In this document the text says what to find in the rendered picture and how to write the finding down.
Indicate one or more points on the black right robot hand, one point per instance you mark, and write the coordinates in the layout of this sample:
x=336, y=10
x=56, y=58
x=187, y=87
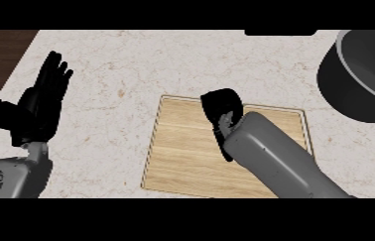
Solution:
x=221, y=106

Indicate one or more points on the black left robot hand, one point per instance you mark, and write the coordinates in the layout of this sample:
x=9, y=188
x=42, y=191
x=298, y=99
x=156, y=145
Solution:
x=41, y=99

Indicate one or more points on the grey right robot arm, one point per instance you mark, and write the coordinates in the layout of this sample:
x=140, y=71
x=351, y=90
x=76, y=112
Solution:
x=277, y=159

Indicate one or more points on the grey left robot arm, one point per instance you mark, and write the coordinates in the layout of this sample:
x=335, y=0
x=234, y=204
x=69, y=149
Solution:
x=26, y=172

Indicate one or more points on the pale wooden tray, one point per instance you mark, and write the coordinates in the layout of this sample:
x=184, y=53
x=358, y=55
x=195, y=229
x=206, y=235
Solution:
x=190, y=152

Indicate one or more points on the dark grey pot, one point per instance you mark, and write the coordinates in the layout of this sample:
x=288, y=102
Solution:
x=348, y=76

